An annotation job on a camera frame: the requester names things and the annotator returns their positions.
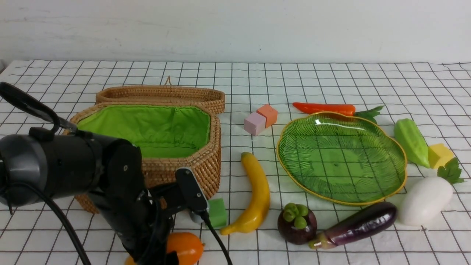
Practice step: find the yellow banana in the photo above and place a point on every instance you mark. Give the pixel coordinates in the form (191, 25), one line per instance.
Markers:
(257, 210)

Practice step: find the orange foam cube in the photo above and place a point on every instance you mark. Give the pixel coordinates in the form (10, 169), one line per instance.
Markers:
(269, 113)

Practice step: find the woven rattan basket green lining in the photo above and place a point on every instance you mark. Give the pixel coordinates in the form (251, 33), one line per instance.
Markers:
(169, 136)

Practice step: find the white radish with leaves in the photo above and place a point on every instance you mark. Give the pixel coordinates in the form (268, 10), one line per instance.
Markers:
(429, 196)

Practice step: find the light green bitter gourd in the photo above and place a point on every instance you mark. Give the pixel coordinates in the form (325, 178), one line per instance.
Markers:
(407, 134)

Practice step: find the white checkered tablecloth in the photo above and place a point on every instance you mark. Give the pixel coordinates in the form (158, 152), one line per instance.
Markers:
(436, 97)

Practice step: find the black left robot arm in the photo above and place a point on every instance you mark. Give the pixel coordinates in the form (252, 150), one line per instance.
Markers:
(47, 164)

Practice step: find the woven rattan basket lid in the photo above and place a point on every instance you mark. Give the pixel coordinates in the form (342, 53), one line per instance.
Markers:
(211, 99)

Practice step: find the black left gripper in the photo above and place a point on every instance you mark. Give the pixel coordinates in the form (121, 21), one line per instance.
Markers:
(141, 218)

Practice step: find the dark purple mangosteen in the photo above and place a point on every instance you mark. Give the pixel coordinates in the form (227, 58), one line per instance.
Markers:
(297, 224)

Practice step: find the orange yellow mango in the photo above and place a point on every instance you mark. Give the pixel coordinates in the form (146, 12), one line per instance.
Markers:
(178, 249)

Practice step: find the green leaf-shaped glass plate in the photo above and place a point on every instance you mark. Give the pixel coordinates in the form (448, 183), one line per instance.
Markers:
(343, 159)

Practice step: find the orange carrot with leaves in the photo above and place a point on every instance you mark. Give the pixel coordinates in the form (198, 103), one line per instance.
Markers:
(345, 109)

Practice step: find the pink foam cube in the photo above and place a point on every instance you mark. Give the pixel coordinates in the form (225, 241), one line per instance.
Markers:
(255, 123)

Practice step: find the purple eggplant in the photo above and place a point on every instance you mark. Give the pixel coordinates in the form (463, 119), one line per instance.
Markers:
(365, 223)

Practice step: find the yellow foam cube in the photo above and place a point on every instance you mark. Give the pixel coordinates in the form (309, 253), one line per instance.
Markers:
(439, 155)

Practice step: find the green foam cube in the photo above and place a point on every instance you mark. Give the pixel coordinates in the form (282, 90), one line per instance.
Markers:
(217, 212)

